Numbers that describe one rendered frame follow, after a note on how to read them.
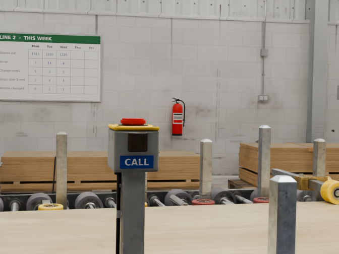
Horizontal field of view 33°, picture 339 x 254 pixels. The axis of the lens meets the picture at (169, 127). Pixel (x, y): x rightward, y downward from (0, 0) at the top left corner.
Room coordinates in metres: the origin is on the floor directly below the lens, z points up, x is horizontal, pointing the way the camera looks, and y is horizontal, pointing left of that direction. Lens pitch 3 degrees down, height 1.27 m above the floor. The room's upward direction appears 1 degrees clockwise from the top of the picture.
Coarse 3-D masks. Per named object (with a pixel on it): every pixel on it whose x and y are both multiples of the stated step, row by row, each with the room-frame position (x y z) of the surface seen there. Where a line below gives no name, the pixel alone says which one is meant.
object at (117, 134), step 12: (108, 132) 0.91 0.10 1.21; (120, 132) 0.85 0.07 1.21; (156, 132) 0.87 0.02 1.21; (108, 144) 0.90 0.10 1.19; (120, 144) 0.85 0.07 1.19; (156, 144) 0.87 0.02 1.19; (108, 156) 0.90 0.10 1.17; (156, 156) 0.87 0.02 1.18; (144, 168) 0.86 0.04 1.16; (156, 168) 0.87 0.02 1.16
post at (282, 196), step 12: (276, 180) 0.94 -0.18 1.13; (288, 180) 0.94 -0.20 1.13; (276, 192) 0.94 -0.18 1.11; (288, 192) 0.94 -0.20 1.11; (276, 204) 0.94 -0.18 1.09; (288, 204) 0.94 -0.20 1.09; (276, 216) 0.94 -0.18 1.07; (288, 216) 0.94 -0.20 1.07; (276, 228) 0.94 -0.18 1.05; (288, 228) 0.94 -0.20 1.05; (276, 240) 0.94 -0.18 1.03; (288, 240) 0.94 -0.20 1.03; (276, 252) 0.94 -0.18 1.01; (288, 252) 0.94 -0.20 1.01
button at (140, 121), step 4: (124, 120) 0.88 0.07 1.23; (128, 120) 0.87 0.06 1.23; (132, 120) 0.87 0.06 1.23; (136, 120) 0.87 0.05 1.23; (140, 120) 0.88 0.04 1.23; (144, 120) 0.88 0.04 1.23; (124, 124) 0.88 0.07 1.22; (128, 124) 0.88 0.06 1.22; (132, 124) 0.87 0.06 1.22; (136, 124) 0.88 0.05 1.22; (140, 124) 0.88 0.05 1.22
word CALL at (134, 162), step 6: (120, 156) 0.85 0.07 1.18; (126, 156) 0.85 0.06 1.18; (132, 156) 0.86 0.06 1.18; (138, 156) 0.86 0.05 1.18; (144, 156) 0.86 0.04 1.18; (150, 156) 0.86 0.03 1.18; (120, 162) 0.85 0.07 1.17; (126, 162) 0.85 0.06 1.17; (132, 162) 0.86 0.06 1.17; (138, 162) 0.86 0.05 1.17; (144, 162) 0.86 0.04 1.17; (150, 162) 0.86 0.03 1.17; (120, 168) 0.85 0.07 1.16; (126, 168) 0.85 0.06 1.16; (132, 168) 0.86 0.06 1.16; (138, 168) 0.86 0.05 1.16
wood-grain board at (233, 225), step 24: (0, 216) 1.68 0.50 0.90; (24, 216) 1.69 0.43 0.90; (48, 216) 1.69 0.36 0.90; (72, 216) 1.70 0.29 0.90; (96, 216) 1.70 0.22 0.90; (168, 216) 1.72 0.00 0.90; (192, 216) 1.73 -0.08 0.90; (216, 216) 1.73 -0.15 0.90; (240, 216) 1.74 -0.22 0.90; (264, 216) 1.75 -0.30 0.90; (312, 216) 1.76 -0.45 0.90; (336, 216) 1.77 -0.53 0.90; (0, 240) 1.40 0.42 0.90; (24, 240) 1.40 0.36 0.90; (48, 240) 1.41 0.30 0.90; (72, 240) 1.41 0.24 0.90; (96, 240) 1.42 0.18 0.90; (144, 240) 1.42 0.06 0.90; (168, 240) 1.43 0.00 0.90; (192, 240) 1.43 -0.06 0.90; (216, 240) 1.44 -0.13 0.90; (240, 240) 1.44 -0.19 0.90; (264, 240) 1.45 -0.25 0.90; (312, 240) 1.45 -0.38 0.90; (336, 240) 1.46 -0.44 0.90
